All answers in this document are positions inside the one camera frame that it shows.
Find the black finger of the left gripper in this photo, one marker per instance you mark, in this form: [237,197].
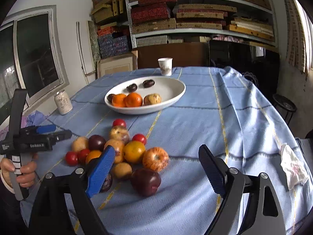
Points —
[60,136]

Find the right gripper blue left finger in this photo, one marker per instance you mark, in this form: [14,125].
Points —
[99,171]

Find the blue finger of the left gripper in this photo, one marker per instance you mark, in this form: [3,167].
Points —
[45,129]

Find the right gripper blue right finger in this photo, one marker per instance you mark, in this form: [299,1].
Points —
[215,169]

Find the small mandarin orange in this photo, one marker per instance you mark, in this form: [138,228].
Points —
[133,100]

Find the yellow bruised apple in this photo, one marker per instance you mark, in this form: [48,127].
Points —
[152,99]

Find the purple cloth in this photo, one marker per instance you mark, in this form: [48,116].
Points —
[35,118]

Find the small orange tangerine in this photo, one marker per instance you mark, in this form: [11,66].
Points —
[92,155]

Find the small brown round fruit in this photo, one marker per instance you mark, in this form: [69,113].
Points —
[122,171]

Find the dark purple fruit near pile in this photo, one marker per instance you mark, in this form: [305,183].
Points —
[107,184]

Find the small dark plum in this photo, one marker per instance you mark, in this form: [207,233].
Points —
[96,142]

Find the peach coloured striped fruit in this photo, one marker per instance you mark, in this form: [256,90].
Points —
[118,145]

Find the beige round fruit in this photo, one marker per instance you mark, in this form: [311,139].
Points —
[79,144]

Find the red tomato in pile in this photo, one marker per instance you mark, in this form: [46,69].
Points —
[82,154]

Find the red cherry tomato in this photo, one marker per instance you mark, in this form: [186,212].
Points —
[71,158]

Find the large orange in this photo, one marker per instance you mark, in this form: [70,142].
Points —
[133,152]

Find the white drink can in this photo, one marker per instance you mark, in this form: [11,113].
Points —
[63,102]

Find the tan striped pepino melon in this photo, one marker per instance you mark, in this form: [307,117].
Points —
[120,133]

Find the red tomato right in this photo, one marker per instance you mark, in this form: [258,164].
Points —
[140,138]

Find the red tomato top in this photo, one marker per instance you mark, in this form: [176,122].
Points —
[119,122]

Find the dark red plum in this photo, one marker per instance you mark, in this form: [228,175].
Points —
[145,182]

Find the blue checked tablecloth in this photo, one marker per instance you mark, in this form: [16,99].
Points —
[226,112]

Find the red striped apple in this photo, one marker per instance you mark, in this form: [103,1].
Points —
[155,159]

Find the dark fruit plate left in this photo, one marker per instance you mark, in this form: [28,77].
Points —
[110,98]

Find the crumpled white tissue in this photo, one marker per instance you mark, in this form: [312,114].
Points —
[293,168]

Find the dark purple mangosteen fruit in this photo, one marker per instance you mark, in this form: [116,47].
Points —
[131,88]

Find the dark plum on plate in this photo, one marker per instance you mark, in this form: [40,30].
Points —
[148,83]

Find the white oval plate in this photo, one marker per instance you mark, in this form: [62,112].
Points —
[170,90]

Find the black round stool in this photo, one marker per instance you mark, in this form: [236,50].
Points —
[285,104]

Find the cardboard box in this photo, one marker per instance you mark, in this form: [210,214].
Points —
[122,63]

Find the white paper cup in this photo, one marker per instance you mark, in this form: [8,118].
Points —
[165,65]

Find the shelf with stacked boxes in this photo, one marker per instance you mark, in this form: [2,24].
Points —
[151,22]

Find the window with grey frame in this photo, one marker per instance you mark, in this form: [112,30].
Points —
[31,57]

